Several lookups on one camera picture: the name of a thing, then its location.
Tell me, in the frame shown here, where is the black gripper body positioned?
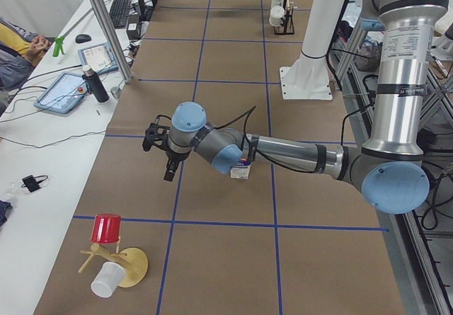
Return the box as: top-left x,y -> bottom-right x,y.
166,151 -> 188,169

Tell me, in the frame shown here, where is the blue white milk carton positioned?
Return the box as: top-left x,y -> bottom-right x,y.
230,158 -> 253,180

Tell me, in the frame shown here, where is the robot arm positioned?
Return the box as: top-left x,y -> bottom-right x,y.
162,0 -> 449,214

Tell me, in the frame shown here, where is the red plastic cup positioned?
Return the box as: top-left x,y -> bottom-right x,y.
91,213 -> 121,244

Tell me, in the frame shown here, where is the wooden cup tree stand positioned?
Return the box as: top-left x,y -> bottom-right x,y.
78,236 -> 149,287

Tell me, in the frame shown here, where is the translucent white plastic cup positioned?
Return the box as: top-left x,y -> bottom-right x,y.
91,261 -> 125,298

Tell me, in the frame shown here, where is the black water bottle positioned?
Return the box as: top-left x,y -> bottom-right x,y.
82,64 -> 109,103

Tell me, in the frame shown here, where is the far teach pendant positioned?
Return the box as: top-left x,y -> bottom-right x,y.
78,42 -> 118,74

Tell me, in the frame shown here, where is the teach pendant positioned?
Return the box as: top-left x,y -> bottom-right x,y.
78,42 -> 118,74
33,72 -> 87,115

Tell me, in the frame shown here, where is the near teach pendant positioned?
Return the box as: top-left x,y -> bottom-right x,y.
33,72 -> 87,115

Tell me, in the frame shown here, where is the brown paper table cover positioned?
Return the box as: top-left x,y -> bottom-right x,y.
33,0 -> 406,315

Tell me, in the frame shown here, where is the small black adapter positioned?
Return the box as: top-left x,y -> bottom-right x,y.
21,175 -> 49,193

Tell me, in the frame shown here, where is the black computer mouse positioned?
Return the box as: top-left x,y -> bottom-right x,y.
75,34 -> 91,44

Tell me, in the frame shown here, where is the black keyboard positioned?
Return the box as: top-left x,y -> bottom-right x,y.
109,0 -> 131,29

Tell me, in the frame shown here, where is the green clamp tool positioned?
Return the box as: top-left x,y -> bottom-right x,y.
52,36 -> 65,57

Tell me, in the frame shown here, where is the white mug lower rack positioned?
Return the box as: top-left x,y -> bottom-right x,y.
269,5 -> 285,27

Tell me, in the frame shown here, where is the seated person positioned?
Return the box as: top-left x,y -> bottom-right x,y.
1,17 -> 53,94

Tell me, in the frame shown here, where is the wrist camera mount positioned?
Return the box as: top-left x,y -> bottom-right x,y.
142,115 -> 171,151

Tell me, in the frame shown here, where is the white camera pole base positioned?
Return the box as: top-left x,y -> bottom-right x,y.
278,0 -> 358,101

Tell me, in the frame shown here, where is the black wire mug rack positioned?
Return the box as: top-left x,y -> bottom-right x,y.
273,0 -> 294,35

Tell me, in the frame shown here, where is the aluminium frame post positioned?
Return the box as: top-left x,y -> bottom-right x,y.
89,0 -> 132,84

